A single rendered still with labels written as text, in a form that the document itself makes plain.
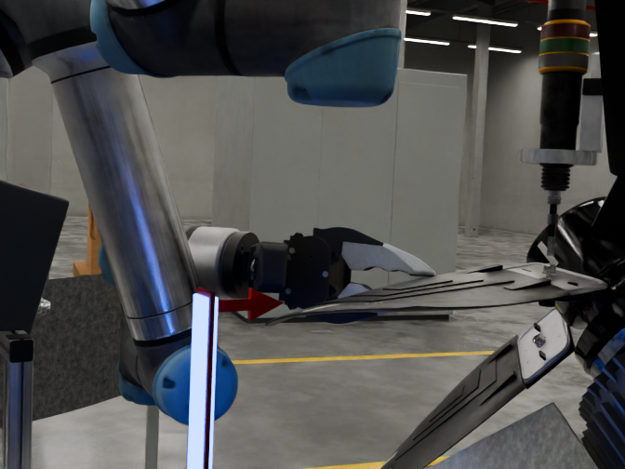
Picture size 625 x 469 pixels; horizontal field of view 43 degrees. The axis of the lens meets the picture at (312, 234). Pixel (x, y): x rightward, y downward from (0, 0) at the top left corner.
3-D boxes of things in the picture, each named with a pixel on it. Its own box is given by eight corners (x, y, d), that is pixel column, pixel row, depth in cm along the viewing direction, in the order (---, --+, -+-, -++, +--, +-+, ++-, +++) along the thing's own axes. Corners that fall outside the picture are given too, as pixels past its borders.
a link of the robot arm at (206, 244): (186, 223, 82) (179, 302, 82) (226, 226, 81) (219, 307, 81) (219, 228, 89) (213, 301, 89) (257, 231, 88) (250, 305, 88)
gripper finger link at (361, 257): (445, 246, 80) (357, 244, 83) (432, 243, 74) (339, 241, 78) (445, 277, 80) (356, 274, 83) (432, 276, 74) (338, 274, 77)
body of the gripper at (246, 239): (364, 239, 85) (260, 231, 89) (338, 234, 77) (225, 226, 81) (357, 312, 85) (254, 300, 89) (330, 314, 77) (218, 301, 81)
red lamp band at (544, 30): (591, 44, 74) (592, 31, 74) (588, 35, 70) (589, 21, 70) (542, 45, 76) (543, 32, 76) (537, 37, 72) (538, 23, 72)
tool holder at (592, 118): (621, 167, 75) (629, 60, 74) (618, 165, 69) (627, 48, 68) (523, 164, 79) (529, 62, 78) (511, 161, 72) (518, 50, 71)
